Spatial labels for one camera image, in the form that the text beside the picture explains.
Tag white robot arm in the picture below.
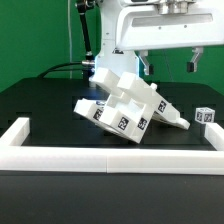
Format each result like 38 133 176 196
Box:
95 0 224 76

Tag black cables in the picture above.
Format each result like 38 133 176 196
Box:
37 61 91 79

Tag white vertical cable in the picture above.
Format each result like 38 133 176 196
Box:
67 0 74 80

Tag white chair seat part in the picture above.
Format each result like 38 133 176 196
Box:
104 94 154 143

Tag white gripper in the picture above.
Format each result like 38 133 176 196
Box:
115 0 224 75

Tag white chair back part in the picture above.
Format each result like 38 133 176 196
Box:
92 68 190 130

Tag white marker cube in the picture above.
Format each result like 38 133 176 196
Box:
195 107 215 124

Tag white U-shaped boundary frame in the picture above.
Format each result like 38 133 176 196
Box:
0 117 224 175

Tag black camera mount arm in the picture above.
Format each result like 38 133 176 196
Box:
75 0 95 67

